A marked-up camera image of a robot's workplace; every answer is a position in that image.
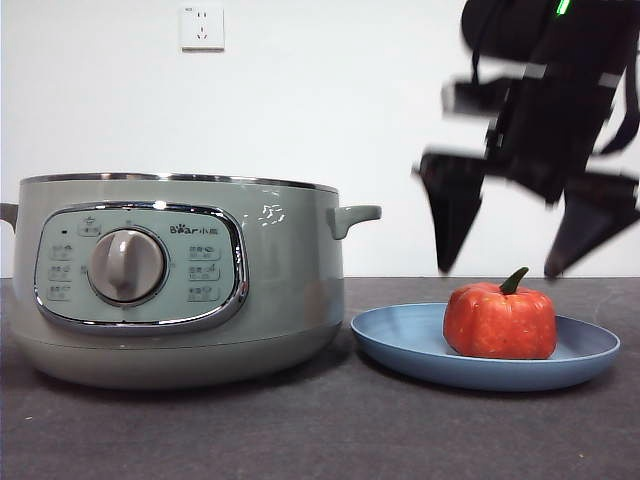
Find orange pumpkin with green stem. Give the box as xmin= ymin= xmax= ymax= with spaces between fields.
xmin=443 ymin=266 xmax=558 ymax=360

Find blue plate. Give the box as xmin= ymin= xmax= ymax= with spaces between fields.
xmin=349 ymin=302 xmax=622 ymax=393

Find pale green electric steamer pot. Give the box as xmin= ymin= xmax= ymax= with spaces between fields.
xmin=0 ymin=172 xmax=384 ymax=391

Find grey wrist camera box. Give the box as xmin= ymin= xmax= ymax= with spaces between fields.
xmin=441 ymin=73 xmax=516 ymax=120

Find white wall socket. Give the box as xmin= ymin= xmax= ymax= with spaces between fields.
xmin=179 ymin=4 xmax=226 ymax=54

